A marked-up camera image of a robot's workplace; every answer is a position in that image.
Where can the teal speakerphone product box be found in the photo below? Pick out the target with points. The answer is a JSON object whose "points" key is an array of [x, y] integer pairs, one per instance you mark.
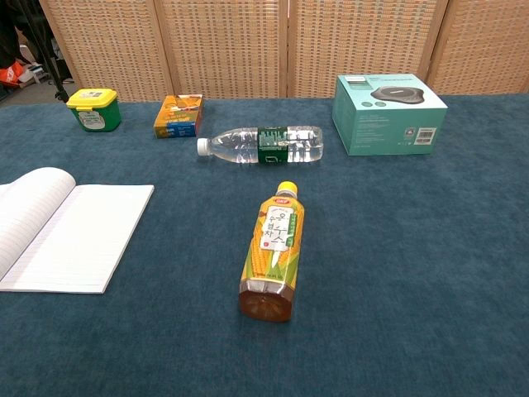
{"points": [[388, 120]]}

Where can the clear water bottle green label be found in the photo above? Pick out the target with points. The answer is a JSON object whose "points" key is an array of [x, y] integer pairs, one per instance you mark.
{"points": [[248, 144]]}

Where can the black tripod stand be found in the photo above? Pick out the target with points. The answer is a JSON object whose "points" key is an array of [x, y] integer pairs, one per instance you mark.
{"points": [[53, 68]]}

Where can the yellow white booklet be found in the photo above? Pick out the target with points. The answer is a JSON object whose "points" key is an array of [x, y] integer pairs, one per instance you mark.
{"points": [[82, 240]]}

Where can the green jar yellow lid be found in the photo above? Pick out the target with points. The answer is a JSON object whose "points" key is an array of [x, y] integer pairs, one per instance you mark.
{"points": [[97, 113]]}

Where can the woven wooden folding screen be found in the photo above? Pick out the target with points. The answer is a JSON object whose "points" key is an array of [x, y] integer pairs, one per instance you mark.
{"points": [[231, 45]]}

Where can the blue felt table mat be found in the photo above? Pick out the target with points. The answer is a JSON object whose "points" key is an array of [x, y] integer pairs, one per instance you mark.
{"points": [[372, 269]]}

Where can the orange snack carton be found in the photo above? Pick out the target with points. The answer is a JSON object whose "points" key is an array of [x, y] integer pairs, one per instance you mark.
{"points": [[177, 118]]}

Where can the corn tea bottle yellow cap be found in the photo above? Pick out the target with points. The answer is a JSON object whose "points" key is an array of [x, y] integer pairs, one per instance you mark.
{"points": [[274, 248]]}

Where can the orange plastic bag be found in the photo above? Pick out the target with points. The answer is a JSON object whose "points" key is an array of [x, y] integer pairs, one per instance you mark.
{"points": [[10, 74]]}

